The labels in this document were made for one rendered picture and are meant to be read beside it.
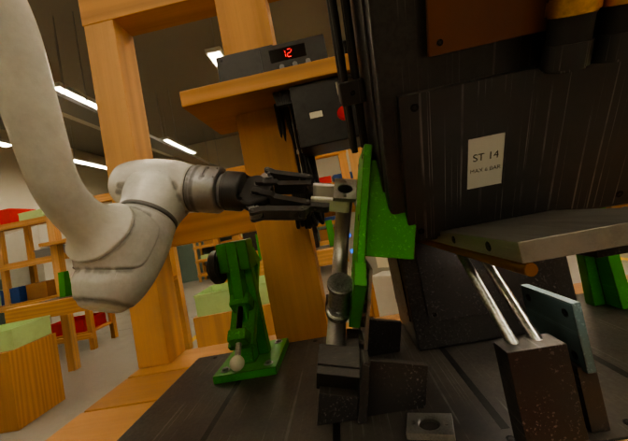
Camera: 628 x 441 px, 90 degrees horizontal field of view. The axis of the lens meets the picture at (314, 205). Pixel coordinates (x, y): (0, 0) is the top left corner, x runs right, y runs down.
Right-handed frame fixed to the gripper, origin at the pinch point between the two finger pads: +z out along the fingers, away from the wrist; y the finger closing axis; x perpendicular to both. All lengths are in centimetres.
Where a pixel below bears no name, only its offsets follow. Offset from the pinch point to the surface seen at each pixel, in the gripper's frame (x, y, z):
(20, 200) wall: 446, 408, -735
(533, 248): -18.5, -24.7, 17.7
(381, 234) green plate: -4.6, -12.2, 8.0
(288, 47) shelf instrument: -14.3, 36.7, -13.4
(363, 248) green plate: -4.0, -14.6, 5.4
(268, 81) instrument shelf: -9.6, 27.5, -16.7
